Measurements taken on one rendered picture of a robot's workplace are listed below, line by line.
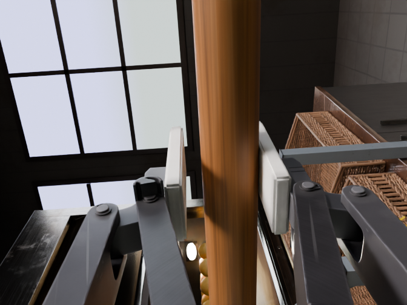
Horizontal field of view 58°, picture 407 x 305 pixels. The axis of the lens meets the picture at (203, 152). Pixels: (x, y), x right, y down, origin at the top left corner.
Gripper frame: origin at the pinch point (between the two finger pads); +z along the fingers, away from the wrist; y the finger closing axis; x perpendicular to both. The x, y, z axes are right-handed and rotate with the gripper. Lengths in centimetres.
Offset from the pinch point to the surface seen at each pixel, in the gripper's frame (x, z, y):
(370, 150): -40, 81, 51
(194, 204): -98, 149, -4
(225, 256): -4.6, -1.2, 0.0
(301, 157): -41, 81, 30
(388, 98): -44, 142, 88
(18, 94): -68, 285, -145
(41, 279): -100, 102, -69
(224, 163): 1.1, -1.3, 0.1
